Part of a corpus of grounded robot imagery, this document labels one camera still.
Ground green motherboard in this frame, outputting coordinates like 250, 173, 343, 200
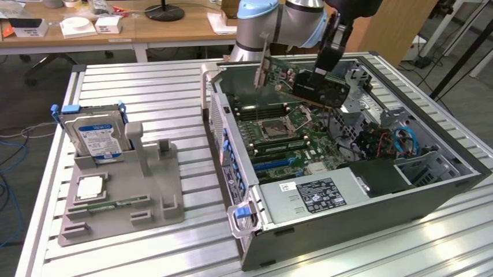
227, 95, 350, 185

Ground black round lamp base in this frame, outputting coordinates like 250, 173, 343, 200
144, 0, 186, 23

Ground blue expansion slot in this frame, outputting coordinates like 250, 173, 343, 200
252, 157, 298, 173

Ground silver CPU chip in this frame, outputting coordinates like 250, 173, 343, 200
76, 177, 105, 200

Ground silver hard disk blue label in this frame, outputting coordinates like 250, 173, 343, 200
57, 110, 131, 166

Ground hard drive with blue caddy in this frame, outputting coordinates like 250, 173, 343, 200
49, 100, 128, 131

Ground white and red booklet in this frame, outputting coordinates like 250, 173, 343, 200
207, 12, 239, 35

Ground wooden office desk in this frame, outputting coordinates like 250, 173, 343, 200
0, 0, 149, 63
133, 0, 346, 63

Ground metal socket cover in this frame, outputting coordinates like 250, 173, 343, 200
282, 104, 314, 131

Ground red wire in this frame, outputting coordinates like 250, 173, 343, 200
375, 130, 394, 158

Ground blue floor cable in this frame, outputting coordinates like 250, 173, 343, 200
0, 140, 29, 249

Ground small white labelled box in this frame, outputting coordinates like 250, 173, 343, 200
93, 16, 124, 35

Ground light blue wire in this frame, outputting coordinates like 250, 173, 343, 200
391, 126, 421, 156

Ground tall metal disk bay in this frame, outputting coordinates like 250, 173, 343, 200
329, 68, 389, 139

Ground grey power supply unit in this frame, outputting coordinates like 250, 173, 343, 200
258, 167, 374, 225

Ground wooden cabinet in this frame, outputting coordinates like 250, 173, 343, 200
325, 0, 439, 63

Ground grey plastic parts rack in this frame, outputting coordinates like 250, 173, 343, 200
56, 121, 187, 248

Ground white box with red button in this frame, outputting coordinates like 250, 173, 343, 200
399, 35, 429, 62

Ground black office chair base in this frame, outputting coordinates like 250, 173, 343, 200
19, 53, 115, 86

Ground green RAM stick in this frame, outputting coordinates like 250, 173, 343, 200
87, 198, 135, 215

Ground white desk frame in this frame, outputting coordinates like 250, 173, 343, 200
417, 0, 493, 78

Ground black slanted stand pole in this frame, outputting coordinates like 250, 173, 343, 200
429, 16, 493, 100

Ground open black PC case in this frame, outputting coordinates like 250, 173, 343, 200
199, 56, 493, 272

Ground NVIDIA graphics card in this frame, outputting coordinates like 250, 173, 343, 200
254, 31, 351, 109

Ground clear plastic packet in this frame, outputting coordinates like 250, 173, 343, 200
83, 0, 116, 14

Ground white box with black top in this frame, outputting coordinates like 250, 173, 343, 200
8, 17, 49, 38

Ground white floor cable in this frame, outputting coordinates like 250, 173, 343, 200
0, 122, 59, 139

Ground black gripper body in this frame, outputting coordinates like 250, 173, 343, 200
325, 0, 383, 18

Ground low metal disk bay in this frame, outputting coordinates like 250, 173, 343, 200
393, 150, 462, 188

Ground brown cardboard box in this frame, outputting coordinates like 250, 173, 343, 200
220, 0, 240, 20

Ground black RAM slot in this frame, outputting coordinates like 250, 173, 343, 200
232, 103, 284, 112
238, 113, 288, 122
234, 106, 286, 115
236, 109, 288, 118

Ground CPU socket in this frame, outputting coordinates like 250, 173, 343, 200
258, 117, 296, 143

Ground orange box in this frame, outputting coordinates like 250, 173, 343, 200
0, 21, 15, 41

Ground stack of papers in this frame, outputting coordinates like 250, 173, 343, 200
0, 2, 28, 20

